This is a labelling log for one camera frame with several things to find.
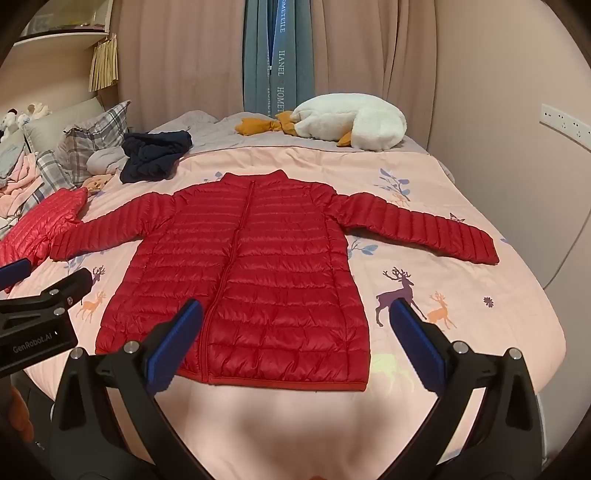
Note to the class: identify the grey plaid pillow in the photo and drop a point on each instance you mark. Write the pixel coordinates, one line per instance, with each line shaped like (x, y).
(51, 175)
(92, 129)

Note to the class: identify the light grey garment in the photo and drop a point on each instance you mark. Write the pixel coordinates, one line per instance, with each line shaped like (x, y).
(106, 161)

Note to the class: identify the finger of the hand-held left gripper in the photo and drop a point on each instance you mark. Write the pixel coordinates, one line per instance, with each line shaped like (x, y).
(14, 274)
(60, 290)

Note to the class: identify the pink garment pile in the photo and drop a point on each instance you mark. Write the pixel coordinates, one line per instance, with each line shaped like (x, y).
(18, 184)

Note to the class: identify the pink curtain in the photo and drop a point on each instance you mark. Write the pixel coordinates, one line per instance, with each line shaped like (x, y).
(184, 60)
(369, 50)

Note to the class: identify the white wall shelf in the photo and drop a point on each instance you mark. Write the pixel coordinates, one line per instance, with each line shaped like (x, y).
(60, 37)

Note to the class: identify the white goose plush toy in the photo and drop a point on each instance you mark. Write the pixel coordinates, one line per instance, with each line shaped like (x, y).
(351, 117)

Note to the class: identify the white wall socket strip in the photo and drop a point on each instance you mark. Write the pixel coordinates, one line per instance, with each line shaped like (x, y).
(565, 124)

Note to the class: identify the small plush toys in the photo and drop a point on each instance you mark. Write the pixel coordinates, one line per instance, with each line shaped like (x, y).
(23, 115)

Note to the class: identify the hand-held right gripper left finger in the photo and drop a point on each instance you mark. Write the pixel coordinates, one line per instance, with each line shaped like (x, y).
(178, 341)

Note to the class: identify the light red down jacket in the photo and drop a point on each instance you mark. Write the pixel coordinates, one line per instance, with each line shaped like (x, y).
(37, 226)

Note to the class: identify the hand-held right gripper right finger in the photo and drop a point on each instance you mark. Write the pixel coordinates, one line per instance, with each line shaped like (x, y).
(415, 337)

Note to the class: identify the grey blue garment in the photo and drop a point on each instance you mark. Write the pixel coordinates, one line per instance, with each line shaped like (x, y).
(10, 161)

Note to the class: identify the navy blue garment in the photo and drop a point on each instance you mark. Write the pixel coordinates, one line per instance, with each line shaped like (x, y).
(152, 157)

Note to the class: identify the blue curtain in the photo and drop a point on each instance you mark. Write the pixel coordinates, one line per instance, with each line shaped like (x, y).
(286, 55)

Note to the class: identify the grey bed sheet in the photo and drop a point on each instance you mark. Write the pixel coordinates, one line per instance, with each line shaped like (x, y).
(231, 134)

